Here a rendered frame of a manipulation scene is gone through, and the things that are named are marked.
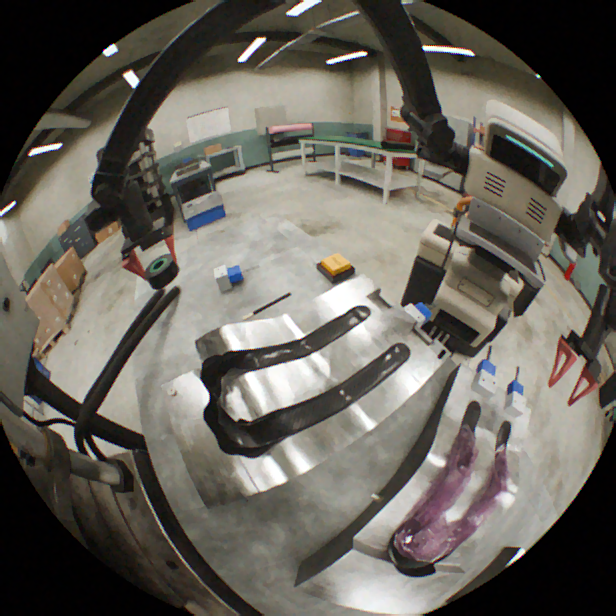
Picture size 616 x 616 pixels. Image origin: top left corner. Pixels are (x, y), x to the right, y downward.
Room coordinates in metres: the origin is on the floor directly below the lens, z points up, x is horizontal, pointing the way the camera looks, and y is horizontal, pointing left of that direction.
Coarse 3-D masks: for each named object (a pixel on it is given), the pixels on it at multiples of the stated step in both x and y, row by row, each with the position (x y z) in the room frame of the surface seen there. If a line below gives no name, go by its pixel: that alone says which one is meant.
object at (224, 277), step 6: (258, 264) 0.51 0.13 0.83; (216, 270) 0.48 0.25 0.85; (222, 270) 0.47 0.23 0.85; (228, 270) 0.49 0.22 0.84; (234, 270) 0.48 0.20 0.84; (240, 270) 0.48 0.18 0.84; (246, 270) 0.49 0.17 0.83; (216, 276) 0.45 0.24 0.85; (222, 276) 0.45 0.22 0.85; (228, 276) 0.46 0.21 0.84; (234, 276) 0.46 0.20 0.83; (240, 276) 0.47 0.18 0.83; (222, 282) 0.45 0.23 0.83; (228, 282) 0.45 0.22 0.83; (234, 282) 0.46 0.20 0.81; (222, 288) 0.44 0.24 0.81; (228, 288) 0.45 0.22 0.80
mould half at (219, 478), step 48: (336, 288) 0.32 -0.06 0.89; (240, 336) 0.20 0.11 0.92; (288, 336) 0.21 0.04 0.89; (384, 336) 0.19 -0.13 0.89; (192, 384) 0.14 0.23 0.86; (240, 384) 0.11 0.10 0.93; (288, 384) 0.12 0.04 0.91; (336, 384) 0.12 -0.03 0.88; (384, 384) 0.11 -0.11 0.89; (192, 432) 0.04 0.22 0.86; (336, 432) 0.04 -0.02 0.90; (192, 480) -0.05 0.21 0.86; (240, 480) -0.03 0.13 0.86
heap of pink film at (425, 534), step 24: (456, 456) -0.05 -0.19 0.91; (504, 456) -0.10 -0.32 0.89; (456, 480) -0.08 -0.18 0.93; (504, 480) -0.14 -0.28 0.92; (432, 504) -0.11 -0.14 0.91; (480, 504) -0.16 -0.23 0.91; (408, 528) -0.15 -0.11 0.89; (432, 528) -0.16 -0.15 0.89; (456, 528) -0.19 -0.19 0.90; (408, 552) -0.20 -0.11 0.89; (432, 552) -0.22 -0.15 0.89
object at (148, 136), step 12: (144, 132) 3.22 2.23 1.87; (144, 144) 3.25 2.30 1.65; (96, 156) 2.81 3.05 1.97; (144, 156) 3.18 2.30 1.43; (132, 168) 4.08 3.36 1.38; (156, 168) 4.13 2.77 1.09; (132, 180) 4.01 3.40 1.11; (144, 180) 4.19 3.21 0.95; (156, 180) 3.38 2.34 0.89; (144, 192) 4.12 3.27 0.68; (156, 192) 3.22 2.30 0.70; (156, 204) 3.19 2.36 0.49; (168, 204) 3.68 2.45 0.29; (156, 216) 3.11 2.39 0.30; (168, 216) 3.23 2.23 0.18
